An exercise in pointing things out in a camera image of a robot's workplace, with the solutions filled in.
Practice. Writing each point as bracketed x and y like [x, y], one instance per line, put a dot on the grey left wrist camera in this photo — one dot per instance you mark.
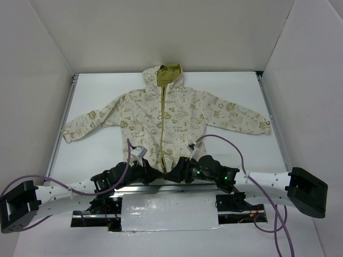
[138, 154]

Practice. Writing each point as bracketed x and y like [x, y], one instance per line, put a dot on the aluminium left frame rail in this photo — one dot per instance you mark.
[61, 125]

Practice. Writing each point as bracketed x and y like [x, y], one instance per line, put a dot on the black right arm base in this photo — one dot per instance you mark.
[235, 203]

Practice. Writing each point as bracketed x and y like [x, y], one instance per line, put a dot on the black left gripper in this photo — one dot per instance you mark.
[146, 173]

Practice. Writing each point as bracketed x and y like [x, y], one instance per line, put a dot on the cream green printed hooded jacket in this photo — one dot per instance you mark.
[165, 117]

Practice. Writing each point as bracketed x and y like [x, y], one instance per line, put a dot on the aluminium right frame rail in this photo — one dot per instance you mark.
[274, 122]

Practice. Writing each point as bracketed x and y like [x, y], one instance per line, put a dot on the white foam board cover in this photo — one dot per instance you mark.
[169, 212]

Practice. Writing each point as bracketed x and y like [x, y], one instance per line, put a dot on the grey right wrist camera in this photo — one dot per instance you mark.
[195, 152]

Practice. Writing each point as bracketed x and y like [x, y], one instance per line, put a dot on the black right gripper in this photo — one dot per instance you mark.
[181, 170]

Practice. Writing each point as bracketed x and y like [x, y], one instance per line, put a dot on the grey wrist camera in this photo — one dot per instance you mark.
[195, 152]
[138, 154]

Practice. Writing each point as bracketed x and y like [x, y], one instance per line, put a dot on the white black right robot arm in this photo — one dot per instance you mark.
[296, 188]

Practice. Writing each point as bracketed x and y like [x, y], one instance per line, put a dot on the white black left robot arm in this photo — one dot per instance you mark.
[28, 202]

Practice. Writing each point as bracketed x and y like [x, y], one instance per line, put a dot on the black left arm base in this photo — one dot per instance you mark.
[105, 211]

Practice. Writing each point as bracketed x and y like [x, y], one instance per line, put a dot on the aluminium frame rail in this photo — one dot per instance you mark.
[61, 125]
[274, 122]

